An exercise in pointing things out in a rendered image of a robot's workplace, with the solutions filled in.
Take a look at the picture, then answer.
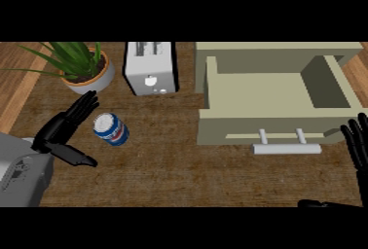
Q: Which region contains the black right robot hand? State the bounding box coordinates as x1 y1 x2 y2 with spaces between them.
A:
295 112 368 208

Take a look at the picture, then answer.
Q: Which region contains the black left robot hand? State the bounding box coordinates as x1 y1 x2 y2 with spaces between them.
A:
29 89 100 168

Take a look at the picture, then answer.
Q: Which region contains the blue soda can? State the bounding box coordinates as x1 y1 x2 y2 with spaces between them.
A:
91 112 131 147

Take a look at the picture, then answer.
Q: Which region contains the beige open drawer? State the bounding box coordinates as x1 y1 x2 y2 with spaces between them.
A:
195 54 368 147

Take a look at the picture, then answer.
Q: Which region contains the beige drawer cabinet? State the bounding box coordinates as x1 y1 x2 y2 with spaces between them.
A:
193 41 365 94

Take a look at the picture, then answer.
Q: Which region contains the green plant in pot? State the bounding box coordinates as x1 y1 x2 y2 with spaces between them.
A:
0 41 116 95

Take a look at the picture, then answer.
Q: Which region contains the white toaster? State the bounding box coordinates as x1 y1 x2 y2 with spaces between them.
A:
122 41 182 97

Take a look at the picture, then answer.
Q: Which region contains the brown woven placemat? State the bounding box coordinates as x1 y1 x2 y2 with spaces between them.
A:
9 41 363 208

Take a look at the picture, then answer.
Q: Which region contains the white drawer handle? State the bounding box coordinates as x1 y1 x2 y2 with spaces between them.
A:
251 127 323 156

